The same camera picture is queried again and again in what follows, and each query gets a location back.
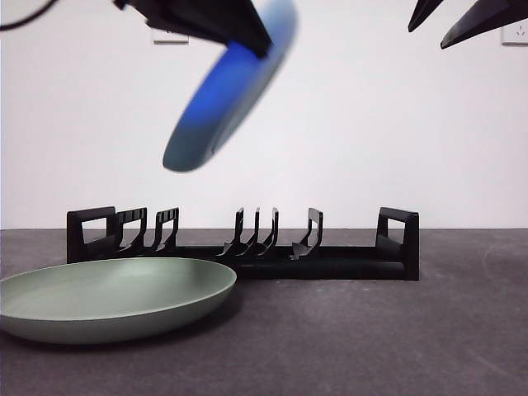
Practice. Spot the white wall socket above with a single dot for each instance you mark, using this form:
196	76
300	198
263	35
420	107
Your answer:
516	39
158	40

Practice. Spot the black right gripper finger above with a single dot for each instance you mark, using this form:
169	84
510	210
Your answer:
422	12
478	20

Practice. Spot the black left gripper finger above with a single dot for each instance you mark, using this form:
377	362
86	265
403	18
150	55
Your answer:
214	20

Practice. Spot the blue round plate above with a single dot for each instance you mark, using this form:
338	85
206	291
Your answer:
206	115

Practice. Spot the black plastic plate rack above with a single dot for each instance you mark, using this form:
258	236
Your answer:
74	247

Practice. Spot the green round plate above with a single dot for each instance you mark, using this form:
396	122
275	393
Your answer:
103	288

